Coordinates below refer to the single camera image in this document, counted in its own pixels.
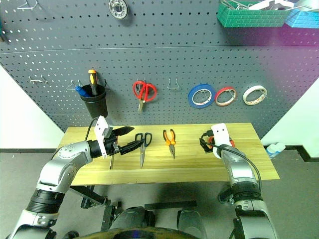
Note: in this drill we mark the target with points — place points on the black flat floor bar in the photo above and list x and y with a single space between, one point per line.
172 205

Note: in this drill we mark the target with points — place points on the white tape roll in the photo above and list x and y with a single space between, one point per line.
245 96

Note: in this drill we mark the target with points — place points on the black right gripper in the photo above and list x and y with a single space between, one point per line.
204 143

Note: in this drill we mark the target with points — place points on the clear plastic bottle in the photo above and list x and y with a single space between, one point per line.
275 149

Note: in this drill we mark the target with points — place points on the red and blue scissors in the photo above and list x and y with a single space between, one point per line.
142 159

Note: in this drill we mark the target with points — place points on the white and black carton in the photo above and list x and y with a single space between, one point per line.
269 4

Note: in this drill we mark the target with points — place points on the thin red tape roll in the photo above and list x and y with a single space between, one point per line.
216 96

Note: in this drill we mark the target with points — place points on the orange and black screwdriver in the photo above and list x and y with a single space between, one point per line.
92 82

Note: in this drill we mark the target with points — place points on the green brick-pattern box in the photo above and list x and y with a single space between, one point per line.
249 17

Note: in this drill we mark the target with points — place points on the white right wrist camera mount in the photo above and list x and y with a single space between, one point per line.
219 134

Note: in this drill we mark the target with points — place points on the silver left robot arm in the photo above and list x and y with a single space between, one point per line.
59 164

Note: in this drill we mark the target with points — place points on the dark grey rounded shape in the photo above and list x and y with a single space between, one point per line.
192 220
132 219

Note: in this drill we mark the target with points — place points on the small thin screwdriver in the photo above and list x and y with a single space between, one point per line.
111 164

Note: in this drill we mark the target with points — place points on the grey metal pegboard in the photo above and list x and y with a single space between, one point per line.
159 49

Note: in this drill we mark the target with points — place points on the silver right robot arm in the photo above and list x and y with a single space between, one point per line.
239 171

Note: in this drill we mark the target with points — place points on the black metal table frame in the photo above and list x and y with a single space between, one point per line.
87 195

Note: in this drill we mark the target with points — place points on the black curved rim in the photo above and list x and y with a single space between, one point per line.
139 234

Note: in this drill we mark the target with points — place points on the wide red tape roll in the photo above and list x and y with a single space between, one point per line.
232 144

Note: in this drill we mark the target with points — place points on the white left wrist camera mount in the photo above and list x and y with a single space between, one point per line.
101 127

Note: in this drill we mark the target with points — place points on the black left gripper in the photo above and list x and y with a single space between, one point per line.
111 147

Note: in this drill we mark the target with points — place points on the blue brick-pattern box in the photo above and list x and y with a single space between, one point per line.
304 20

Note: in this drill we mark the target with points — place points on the black plastic tool cup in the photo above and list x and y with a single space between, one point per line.
96 107

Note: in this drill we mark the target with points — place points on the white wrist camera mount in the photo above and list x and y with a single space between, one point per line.
219 134
101 127

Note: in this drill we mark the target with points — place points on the round metal bearing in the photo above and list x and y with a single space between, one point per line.
118 10

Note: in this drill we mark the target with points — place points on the blue tape roll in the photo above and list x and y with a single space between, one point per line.
190 97

